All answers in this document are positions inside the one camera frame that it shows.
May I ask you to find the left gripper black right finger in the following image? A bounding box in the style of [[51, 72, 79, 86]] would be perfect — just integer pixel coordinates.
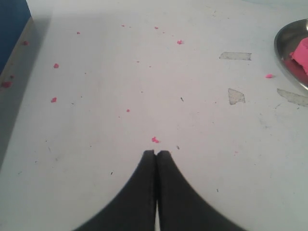
[[156, 151, 243, 231]]

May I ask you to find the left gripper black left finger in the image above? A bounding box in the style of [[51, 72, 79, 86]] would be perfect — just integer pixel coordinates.
[[76, 150, 157, 231]]

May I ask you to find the pink play dough lump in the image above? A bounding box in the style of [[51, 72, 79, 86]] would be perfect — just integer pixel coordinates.
[[289, 38, 308, 75]]

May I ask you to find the clear tape piece lower left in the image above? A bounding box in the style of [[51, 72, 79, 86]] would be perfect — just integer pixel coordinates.
[[228, 88, 245, 105]]

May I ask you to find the clear tape piece upper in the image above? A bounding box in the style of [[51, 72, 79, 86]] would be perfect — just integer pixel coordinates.
[[219, 51, 252, 61]]

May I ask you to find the clear tape piece by plate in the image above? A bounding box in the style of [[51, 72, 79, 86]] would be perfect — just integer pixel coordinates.
[[277, 89, 308, 107]]

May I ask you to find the round stainless steel plate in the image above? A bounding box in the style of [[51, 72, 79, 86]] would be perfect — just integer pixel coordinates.
[[273, 18, 308, 91]]

